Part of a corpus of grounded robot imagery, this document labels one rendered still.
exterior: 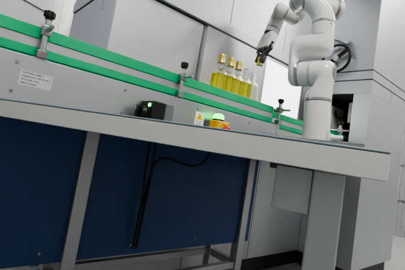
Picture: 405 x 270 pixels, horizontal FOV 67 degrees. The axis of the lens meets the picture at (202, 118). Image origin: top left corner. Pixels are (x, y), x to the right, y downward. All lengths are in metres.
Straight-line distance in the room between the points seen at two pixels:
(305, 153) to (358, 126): 1.87
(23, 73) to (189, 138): 0.57
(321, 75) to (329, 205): 0.80
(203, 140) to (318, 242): 0.20
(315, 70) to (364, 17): 1.34
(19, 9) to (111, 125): 3.00
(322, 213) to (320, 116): 0.75
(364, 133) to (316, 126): 1.11
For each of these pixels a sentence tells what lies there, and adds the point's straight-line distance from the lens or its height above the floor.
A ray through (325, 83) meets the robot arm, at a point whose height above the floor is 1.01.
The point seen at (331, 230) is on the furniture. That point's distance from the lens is 0.45.
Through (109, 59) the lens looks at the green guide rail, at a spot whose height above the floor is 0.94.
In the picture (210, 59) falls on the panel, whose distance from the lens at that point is 1.58.
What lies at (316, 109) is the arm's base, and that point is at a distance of 1.17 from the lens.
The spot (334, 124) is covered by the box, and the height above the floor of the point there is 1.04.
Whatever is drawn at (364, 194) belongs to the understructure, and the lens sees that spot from 2.31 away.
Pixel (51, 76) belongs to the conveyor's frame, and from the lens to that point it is 0.92.
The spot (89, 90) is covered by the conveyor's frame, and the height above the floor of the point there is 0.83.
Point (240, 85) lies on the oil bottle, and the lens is 1.50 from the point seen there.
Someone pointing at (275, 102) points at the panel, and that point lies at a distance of 1.97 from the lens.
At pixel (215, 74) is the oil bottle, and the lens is 1.43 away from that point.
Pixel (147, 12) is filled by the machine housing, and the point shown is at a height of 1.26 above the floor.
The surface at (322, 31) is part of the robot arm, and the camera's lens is 1.26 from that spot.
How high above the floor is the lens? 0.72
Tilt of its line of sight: 5 degrees up
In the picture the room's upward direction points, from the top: 9 degrees clockwise
